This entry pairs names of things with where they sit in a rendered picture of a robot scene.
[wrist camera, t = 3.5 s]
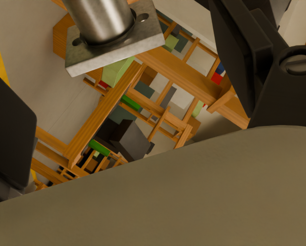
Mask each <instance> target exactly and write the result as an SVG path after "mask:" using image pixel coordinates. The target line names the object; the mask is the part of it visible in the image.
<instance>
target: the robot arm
mask: <svg viewBox="0 0 306 246"><path fill-rule="evenodd" d="M208 3H209V9H210V14H211V20H212V26H213V31H214V37H215V43H216V49H217V53H218V56H219V59H220V61H221V63H222V65H223V67H224V69H225V71H226V73H227V75H228V77H229V80H230V82H231V84H232V86H233V88H234V90H235V92H236V94H237V96H238V98H239V100H240V102H241V104H242V107H243V109H244V111H245V113H246V115H247V117H248V118H251V119H250V121H249V124H248V126H247V129H244V130H239V131H235V132H231V133H227V134H224V135H220V136H217V137H213V138H210V139H206V140H203V141H199V142H196V143H192V144H189V145H185V146H182V147H179V148H175V149H172V150H169V151H166V152H163V153H159V154H156V155H153V156H150V157H146V158H143V159H140V160H136V161H133V162H129V163H126V164H122V165H119V166H116V167H113V168H110V169H106V170H103V171H100V172H96V173H93V174H90V175H87V176H83V177H80V178H77V179H74V180H70V181H67V182H64V183H61V184H57V185H54V186H51V187H47V188H44V189H41V190H38V191H34V192H31V193H28V194H25V188H26V187H27V186H28V183H29V176H30V168H31V162H32V155H33V147H34V140H35V133H36V126H37V116H36V114H35V113H34V112H33V111H32V110H31V109H30V108H29V106H28V105H27V104H26V103H25V102H24V101H23V100H22V99H21V98H20V97H19V96H18V95H17V94H16V93H15V92H14V91H13V90H12V89H11V88H10V87H9V86H8V85H7V84H6V83H5V82H4V81H3V80H2V79H1V78H0V246H306V45H296V46H291V47H289V46H288V44H287V43H286V42H285V40H284V39H283V38H282V36H281V35H280V34H279V32H278V31H277V30H276V29H275V27H274V26H273V25H272V23H271V22H270V21H269V19H268V18H267V17H266V15H265V14H264V13H263V12H262V10H261V9H260V8H257V9H254V10H251V11H249V10H248V8H247V7H246V6H245V4H244V3H243V1H242V0H208ZM8 197H9V198H10V199H8Z"/></svg>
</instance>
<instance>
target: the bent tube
mask: <svg viewBox="0 0 306 246"><path fill-rule="evenodd" d="M62 2H63V4H64V6H65V7H66V9H67V11H68V12H69V14H70V16H71V17H72V19H73V21H74V23H75V24H76V25H74V26H71V27H68V29H67V41H66V55H65V69H66V71H67V72H68V73H69V75H70V76H71V77H75V76H78V75H81V74H83V73H86V72H89V71H92V70H95V69H97V68H100V67H103V66H106V65H109V64H111V63H114V62H117V61H120V60H123V59H126V58H129V57H131V56H134V55H137V54H139V53H142V52H145V51H148V50H151V49H153V48H156V47H159V46H162V45H164V44H165V39H164V36H163V32H162V29H161V26H160V23H159V19H158V16H157V13H156V10H155V6H154V3H153V0H139V1H137V2H134V3H131V4H128V2H127V0H62Z"/></svg>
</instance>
